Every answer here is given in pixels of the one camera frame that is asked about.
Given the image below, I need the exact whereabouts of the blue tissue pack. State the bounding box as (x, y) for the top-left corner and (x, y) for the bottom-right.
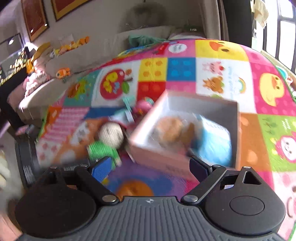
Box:
(193, 115), (232, 166)

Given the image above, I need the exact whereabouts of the crochet doll green sweater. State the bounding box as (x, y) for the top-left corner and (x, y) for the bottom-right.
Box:
(87, 121), (125, 169)

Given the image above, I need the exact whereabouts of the pink cardboard box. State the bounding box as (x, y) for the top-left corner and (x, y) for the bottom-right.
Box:
(128, 90), (240, 180)

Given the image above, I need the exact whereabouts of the bread bun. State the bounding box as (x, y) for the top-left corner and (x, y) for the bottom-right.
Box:
(154, 116), (196, 148)

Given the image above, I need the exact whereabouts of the teal plastic spool toy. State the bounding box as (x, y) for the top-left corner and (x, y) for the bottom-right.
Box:
(116, 96), (135, 123)

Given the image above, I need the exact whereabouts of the pink pig toy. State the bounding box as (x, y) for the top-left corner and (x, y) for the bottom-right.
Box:
(132, 97), (154, 116)

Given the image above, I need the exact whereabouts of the colourful cartoon play mat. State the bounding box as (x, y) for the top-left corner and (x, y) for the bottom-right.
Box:
(36, 39), (295, 240)

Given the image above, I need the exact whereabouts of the orange clownfish plush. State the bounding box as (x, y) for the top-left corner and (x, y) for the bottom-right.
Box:
(56, 68), (70, 79)

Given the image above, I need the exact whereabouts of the glass display case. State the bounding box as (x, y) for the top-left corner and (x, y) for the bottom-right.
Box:
(1, 33), (30, 85)

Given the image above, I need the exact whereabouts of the yellow plush toys row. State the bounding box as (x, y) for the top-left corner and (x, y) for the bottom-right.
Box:
(49, 36), (90, 59)

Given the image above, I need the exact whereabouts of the teal folded cloth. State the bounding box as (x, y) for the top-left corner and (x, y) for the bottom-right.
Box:
(128, 35), (166, 48)

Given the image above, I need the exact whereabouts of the red framed picture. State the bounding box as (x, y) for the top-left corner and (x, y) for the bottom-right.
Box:
(51, 0), (90, 21)
(21, 0), (49, 42)

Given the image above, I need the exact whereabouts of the hanging beige cloth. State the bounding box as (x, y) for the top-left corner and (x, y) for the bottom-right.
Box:
(250, 0), (269, 28)

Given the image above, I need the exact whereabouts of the grey neck pillow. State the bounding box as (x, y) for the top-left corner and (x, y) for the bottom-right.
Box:
(125, 2), (167, 30)

